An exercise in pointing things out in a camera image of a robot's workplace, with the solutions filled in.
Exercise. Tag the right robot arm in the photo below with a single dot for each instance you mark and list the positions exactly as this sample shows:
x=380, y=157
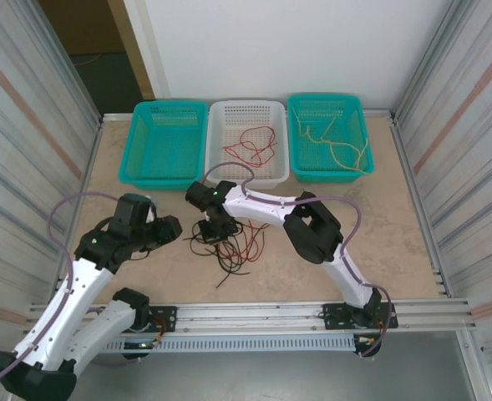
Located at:
x=262, y=204

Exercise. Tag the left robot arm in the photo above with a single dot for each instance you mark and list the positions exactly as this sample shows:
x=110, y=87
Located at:
x=57, y=321

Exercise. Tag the teal plastic basket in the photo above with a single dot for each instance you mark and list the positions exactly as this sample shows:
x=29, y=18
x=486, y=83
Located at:
x=325, y=97
x=129, y=142

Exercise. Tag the white plastic basket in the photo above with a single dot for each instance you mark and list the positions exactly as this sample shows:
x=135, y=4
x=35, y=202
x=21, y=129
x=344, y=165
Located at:
x=212, y=142

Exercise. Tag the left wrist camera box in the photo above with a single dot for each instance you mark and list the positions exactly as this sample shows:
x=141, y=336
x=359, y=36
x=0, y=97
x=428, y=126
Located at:
x=150, y=212

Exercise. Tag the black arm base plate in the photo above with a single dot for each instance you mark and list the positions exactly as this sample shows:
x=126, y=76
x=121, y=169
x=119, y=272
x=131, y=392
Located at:
x=164, y=319
x=335, y=317

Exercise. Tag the aluminium mounting rail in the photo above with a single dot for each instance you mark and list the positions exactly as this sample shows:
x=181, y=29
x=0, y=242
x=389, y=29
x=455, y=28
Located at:
x=250, y=311

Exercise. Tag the wooden door frame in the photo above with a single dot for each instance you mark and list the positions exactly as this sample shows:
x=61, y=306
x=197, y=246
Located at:
x=133, y=50

